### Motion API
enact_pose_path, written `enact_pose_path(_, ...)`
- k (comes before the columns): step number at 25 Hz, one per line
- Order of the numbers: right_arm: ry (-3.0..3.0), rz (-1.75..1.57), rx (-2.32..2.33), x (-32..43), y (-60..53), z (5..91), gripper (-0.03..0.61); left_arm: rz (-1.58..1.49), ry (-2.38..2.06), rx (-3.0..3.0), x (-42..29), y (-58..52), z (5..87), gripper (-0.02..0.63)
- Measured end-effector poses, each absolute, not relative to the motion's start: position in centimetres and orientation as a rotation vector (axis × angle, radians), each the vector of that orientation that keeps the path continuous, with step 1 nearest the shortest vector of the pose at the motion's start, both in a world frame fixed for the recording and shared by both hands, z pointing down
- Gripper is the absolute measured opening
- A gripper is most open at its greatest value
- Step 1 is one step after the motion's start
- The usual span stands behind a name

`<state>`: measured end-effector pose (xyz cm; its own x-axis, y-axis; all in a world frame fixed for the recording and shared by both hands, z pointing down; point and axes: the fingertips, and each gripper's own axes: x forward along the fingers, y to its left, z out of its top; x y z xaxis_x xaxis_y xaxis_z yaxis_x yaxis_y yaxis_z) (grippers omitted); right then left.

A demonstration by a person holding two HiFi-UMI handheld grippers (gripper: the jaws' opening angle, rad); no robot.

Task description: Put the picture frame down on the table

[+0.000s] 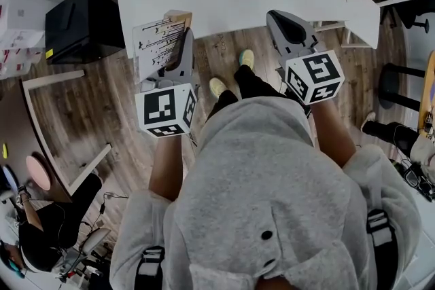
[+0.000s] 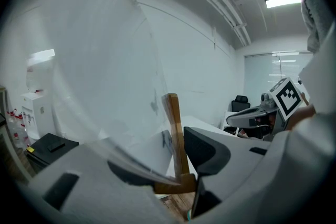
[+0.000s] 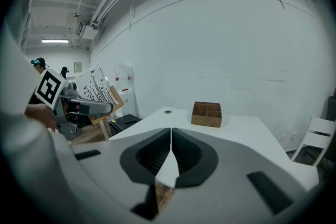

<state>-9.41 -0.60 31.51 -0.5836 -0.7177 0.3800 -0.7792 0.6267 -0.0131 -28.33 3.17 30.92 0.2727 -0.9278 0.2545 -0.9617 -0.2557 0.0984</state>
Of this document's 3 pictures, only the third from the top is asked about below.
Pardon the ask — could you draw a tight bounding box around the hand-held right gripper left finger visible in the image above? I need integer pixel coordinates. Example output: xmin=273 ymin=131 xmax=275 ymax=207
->
xmin=69 ymin=127 xmax=173 ymax=224

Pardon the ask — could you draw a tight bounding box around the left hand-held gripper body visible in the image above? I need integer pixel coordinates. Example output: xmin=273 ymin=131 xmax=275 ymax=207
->
xmin=34 ymin=67 xmax=80 ymax=141

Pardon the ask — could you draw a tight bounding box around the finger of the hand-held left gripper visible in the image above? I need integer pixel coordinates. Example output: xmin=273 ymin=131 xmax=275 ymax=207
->
xmin=69 ymin=98 xmax=114 ymax=115

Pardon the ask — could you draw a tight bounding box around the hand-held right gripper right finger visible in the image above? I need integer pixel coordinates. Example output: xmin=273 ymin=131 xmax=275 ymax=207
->
xmin=171 ymin=127 xmax=308 ymax=224

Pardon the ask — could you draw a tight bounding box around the person's left forearm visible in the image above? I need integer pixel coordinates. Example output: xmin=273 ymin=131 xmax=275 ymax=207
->
xmin=24 ymin=102 xmax=57 ymax=130

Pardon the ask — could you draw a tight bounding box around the person's grey hoodie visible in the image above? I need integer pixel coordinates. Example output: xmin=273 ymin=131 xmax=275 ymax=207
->
xmin=3 ymin=0 xmax=40 ymax=116

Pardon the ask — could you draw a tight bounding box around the black case yellow sticker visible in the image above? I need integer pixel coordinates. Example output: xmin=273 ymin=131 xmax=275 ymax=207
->
xmin=108 ymin=113 xmax=143 ymax=138

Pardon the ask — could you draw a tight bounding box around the white water dispenser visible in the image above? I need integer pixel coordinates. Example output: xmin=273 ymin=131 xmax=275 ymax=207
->
xmin=113 ymin=63 xmax=138 ymax=120

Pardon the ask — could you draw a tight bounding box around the wooden organizer box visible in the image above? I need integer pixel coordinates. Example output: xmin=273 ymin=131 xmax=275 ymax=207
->
xmin=191 ymin=101 xmax=223 ymax=129

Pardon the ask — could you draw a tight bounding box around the white ceiling air unit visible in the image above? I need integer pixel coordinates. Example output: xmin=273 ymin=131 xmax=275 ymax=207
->
xmin=78 ymin=22 xmax=100 ymax=40

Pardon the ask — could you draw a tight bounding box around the white chair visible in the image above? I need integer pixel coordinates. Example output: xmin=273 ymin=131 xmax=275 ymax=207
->
xmin=289 ymin=113 xmax=336 ymax=167

